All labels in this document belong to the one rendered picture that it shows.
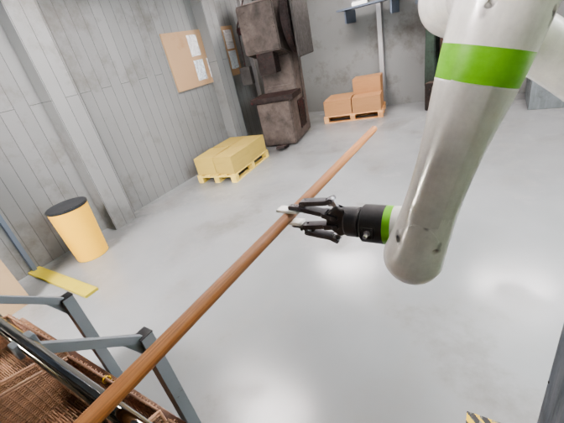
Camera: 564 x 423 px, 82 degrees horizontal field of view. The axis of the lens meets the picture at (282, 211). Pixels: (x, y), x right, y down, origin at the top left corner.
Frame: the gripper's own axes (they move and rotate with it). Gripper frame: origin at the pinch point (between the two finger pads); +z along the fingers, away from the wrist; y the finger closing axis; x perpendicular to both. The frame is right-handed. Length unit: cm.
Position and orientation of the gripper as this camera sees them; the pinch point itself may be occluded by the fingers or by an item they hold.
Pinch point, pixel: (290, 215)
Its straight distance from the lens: 90.0
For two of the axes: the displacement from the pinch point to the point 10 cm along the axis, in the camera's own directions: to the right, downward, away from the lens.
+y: 2.0, 8.7, 4.5
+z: -8.5, -0.8, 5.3
